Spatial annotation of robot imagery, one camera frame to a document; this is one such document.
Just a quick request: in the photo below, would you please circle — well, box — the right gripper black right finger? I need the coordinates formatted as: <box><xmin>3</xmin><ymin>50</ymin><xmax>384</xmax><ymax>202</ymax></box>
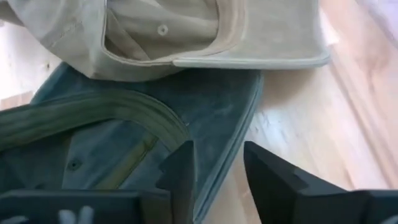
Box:
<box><xmin>243</xmin><ymin>141</ymin><xmax>398</xmax><ymax>224</ymax></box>

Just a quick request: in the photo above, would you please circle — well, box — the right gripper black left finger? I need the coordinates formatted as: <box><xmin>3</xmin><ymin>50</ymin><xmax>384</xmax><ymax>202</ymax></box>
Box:
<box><xmin>0</xmin><ymin>141</ymin><xmax>196</xmax><ymax>224</ymax></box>

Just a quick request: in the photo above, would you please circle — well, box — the dark green baseball cap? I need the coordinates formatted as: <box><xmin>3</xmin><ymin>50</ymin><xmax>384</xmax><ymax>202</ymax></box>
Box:
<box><xmin>0</xmin><ymin>61</ymin><xmax>265</xmax><ymax>224</ymax></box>

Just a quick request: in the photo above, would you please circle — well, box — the beige baseball cap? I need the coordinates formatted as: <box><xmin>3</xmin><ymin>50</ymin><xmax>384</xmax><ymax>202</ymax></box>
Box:
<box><xmin>0</xmin><ymin>0</ymin><xmax>331</xmax><ymax>83</ymax></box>

